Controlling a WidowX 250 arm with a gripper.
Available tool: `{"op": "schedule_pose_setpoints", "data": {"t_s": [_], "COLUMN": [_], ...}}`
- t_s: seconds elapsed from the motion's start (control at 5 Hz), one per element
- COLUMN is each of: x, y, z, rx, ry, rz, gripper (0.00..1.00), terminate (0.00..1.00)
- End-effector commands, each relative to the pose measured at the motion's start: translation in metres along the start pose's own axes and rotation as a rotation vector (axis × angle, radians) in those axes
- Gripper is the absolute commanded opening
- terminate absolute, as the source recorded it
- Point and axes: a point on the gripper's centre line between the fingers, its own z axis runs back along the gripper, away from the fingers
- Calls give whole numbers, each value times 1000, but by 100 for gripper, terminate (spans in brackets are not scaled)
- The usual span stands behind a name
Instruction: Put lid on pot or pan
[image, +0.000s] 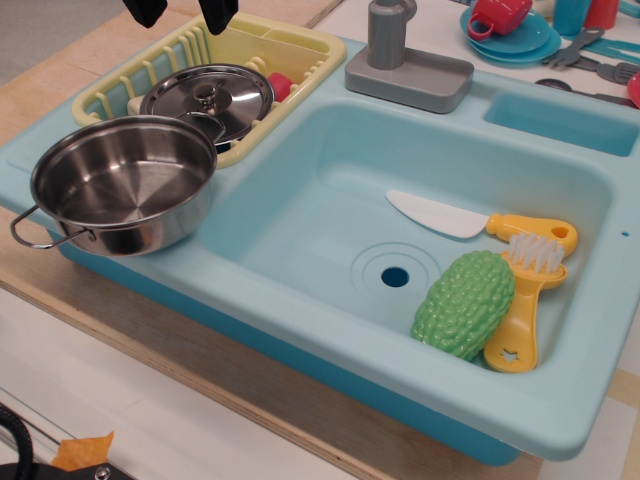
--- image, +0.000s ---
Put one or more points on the light blue toy sink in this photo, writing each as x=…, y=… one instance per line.
x=302, y=257

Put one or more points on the yellow dish brush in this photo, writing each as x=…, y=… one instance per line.
x=537, y=265

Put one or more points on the red toy mug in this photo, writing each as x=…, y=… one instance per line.
x=499, y=17

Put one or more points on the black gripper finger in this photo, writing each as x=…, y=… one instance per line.
x=146, y=12
x=218, y=14

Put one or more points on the steel pot lid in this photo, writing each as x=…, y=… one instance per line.
x=222, y=100

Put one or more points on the blue toy plates stack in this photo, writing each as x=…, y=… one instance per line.
x=531, y=42

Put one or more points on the white and yellow toy knife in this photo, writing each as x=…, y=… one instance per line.
x=465, y=224

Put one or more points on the red toy cup in rack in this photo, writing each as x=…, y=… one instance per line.
x=281, y=86

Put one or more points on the steel pot with handles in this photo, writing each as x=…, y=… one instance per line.
x=125, y=187

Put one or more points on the blue toy cup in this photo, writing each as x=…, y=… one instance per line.
x=569, y=16

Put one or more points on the grey toy spatula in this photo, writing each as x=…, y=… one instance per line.
x=620, y=73

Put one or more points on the yellow plastic dish rack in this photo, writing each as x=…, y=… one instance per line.
x=305, y=57

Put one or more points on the grey toy fork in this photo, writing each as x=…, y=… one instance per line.
x=571, y=54

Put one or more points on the grey toy faucet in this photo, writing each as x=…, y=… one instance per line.
x=389, y=70

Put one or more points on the blue toy utensil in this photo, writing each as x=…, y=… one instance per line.
x=618, y=49

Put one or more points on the green bumpy toy vegetable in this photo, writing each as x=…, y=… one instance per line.
x=465, y=306

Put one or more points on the orange cloth piece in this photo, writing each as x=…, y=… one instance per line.
x=76, y=454

